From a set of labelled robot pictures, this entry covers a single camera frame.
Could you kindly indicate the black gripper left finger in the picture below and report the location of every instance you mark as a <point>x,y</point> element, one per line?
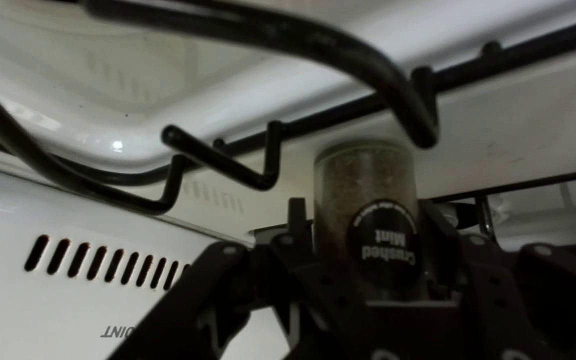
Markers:
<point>215,287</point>

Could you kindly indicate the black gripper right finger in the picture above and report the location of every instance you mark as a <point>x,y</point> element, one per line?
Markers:
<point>569,301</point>

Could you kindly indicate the white gas stove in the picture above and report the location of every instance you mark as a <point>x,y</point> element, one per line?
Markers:
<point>68,320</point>

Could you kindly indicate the black stove grate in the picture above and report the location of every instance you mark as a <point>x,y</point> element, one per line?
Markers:
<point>369,56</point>

